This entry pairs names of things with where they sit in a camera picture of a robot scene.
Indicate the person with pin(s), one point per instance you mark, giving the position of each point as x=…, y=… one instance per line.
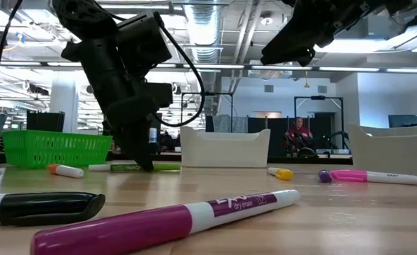
x=299, y=132

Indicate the white pillar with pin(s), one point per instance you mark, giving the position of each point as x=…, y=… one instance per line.
x=63, y=102

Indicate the yellow-capped white marker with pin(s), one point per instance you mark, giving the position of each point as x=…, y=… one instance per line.
x=282, y=174

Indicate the clear plastic bin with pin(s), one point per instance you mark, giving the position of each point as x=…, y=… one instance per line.
x=392, y=152

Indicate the silver ceiling duct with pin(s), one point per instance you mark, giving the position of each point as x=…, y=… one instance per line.
x=204, y=35

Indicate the light green fine-tip marker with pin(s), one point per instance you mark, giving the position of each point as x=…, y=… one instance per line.
x=165, y=166

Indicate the black rig frame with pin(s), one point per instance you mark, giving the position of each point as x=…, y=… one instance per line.
x=208, y=93
x=318, y=97

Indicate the ceiling light strip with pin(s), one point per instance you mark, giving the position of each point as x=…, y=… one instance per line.
x=280, y=67
x=349, y=69
x=410, y=70
x=213, y=66

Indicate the black ribbed crate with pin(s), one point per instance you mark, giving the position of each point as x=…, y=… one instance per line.
x=45, y=122

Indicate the green plastic basket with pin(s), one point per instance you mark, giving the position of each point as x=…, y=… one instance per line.
x=52, y=148

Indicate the black-capped white marker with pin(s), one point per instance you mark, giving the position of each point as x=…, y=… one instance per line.
x=49, y=209

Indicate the dark monitor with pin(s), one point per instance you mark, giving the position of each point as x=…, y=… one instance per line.
x=404, y=121

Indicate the plum fine-tip marker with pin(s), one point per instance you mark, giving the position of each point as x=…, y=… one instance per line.
x=123, y=230

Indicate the pink-capped white marker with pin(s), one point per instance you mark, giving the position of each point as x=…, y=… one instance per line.
x=349, y=175

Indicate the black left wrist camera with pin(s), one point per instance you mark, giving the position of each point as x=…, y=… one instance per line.
x=144, y=42

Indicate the white plastic bin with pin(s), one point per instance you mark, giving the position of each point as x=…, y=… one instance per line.
x=226, y=148

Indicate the purple-capped white marker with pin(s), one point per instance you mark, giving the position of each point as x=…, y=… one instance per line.
x=324, y=176

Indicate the orange-capped white marker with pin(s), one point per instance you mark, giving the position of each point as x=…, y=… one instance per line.
x=66, y=171

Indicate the black aluminium table frame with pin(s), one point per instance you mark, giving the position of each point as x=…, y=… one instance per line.
x=300, y=160

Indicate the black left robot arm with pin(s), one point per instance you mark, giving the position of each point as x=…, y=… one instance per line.
x=84, y=17

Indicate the round ceiling sensor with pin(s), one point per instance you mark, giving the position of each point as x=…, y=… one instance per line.
x=266, y=20

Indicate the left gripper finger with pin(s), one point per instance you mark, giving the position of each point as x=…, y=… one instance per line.
x=137, y=148

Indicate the yellow ceiling pendant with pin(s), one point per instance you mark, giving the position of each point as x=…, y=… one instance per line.
x=306, y=84

